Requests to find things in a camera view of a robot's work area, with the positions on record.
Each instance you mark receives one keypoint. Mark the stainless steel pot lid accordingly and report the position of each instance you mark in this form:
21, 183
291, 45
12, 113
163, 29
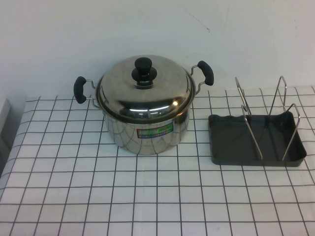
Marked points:
137, 98

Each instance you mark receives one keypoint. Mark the stainless steel cooking pot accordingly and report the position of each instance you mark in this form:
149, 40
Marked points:
147, 141

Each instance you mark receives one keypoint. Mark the white black grid tablecloth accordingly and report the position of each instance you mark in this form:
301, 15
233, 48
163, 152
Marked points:
157, 196

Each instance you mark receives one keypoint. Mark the grey box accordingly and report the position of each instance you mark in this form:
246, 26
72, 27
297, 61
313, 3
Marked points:
4, 115

